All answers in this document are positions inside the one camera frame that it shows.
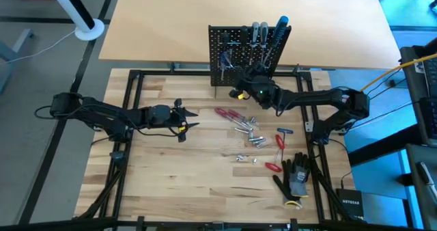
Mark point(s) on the grey metal furniture leg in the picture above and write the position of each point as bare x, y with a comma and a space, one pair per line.
7, 53

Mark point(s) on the deep chrome socket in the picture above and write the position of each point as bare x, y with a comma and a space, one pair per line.
251, 134
261, 142
256, 139

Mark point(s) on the light wooden desk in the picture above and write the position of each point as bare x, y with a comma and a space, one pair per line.
164, 26

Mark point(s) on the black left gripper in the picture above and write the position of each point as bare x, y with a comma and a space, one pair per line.
160, 116

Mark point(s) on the black network switch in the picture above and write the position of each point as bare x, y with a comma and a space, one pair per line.
351, 203

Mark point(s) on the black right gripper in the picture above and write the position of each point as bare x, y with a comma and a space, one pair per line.
259, 91

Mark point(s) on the grey side table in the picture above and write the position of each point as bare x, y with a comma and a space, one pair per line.
413, 217

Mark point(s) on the grey black work glove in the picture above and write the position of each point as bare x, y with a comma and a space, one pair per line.
298, 178

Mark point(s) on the white black floor pole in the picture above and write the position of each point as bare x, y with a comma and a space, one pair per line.
89, 33

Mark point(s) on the chrome extension bar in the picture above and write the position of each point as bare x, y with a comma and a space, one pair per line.
242, 130

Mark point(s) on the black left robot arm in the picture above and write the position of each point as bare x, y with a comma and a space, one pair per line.
102, 113

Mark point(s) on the black metal pegboard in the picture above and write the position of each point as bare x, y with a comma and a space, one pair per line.
216, 70

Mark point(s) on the black white marker pen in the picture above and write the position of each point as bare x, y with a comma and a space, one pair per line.
425, 173

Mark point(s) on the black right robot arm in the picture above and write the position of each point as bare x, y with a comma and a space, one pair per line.
317, 96

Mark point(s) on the black side desk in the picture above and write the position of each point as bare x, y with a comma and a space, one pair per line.
413, 87

